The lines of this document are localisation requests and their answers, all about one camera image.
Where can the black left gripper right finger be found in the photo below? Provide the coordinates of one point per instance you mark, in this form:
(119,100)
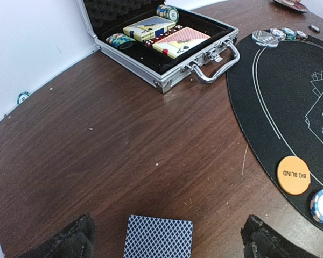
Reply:
(261,240)

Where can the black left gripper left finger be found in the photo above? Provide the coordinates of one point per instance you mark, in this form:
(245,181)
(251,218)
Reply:
(74,240)

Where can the blue patterned card deck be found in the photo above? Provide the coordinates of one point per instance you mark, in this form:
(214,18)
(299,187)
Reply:
(158,237)

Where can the blue chips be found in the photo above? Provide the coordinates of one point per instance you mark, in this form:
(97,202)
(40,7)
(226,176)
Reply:
(316,206)
(279,34)

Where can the orange big blind button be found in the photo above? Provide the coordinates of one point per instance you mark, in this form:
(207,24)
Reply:
(293,175)

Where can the green chips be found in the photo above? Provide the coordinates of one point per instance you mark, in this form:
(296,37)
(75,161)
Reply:
(289,33)

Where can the orange chips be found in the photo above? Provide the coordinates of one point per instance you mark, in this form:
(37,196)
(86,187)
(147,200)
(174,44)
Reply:
(300,35)

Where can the orange black chip stack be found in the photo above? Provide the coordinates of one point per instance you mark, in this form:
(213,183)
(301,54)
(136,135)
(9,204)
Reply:
(314,28)

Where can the round black poker mat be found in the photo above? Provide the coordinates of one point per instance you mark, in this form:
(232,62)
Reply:
(277,98)

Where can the clear dealer button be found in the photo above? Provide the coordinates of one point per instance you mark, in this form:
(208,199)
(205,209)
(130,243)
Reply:
(265,39)

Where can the teal chip stack in case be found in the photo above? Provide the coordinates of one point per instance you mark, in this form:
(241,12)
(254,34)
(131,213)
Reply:
(120,41)

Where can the red dice row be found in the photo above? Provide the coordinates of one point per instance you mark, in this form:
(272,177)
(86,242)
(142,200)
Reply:
(150,42)

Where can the red card deck box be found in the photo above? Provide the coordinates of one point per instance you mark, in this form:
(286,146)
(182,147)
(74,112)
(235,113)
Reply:
(180,42)

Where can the aluminium poker case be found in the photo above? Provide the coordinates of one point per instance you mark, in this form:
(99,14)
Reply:
(208,60)

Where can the blue card deck box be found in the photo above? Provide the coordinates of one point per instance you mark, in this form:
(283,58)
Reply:
(149,28)

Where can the red saucer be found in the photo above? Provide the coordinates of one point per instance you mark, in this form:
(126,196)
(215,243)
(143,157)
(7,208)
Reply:
(294,5)

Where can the green chip stack in case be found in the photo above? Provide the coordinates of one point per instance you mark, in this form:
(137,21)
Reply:
(168,12)

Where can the teal chip by wall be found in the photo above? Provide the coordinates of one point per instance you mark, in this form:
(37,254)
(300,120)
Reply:
(22,97)

